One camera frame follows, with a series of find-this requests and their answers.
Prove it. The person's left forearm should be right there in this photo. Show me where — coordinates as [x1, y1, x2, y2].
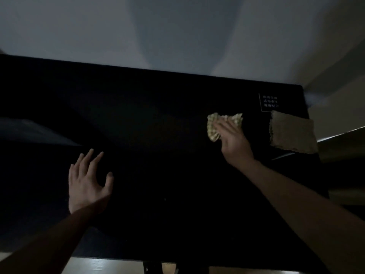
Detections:
[0, 202, 96, 274]

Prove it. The person's left hand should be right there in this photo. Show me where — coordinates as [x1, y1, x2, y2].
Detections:
[68, 148, 114, 215]

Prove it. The plain grey cleaning cloth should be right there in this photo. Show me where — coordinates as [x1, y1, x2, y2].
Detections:
[269, 110, 319, 155]

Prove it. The person's right forearm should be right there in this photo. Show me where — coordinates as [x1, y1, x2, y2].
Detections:
[242, 159, 365, 274]

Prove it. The person's right hand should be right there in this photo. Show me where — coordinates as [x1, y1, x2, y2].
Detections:
[212, 116, 255, 169]

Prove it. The grey curtain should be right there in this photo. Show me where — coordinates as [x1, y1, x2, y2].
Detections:
[316, 127, 365, 221]

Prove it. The yellow checkered cloth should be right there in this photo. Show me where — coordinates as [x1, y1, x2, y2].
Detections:
[206, 112, 244, 142]

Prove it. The black table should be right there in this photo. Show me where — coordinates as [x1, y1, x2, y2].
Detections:
[0, 54, 331, 269]

